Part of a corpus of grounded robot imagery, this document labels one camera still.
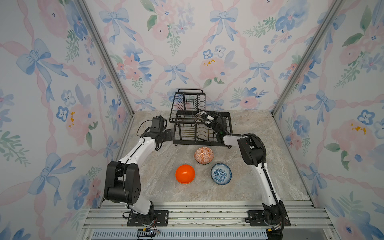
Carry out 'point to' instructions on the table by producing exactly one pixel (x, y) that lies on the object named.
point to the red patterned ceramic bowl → (204, 155)
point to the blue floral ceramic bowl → (221, 174)
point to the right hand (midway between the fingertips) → (209, 110)
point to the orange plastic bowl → (185, 174)
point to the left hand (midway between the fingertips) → (167, 133)
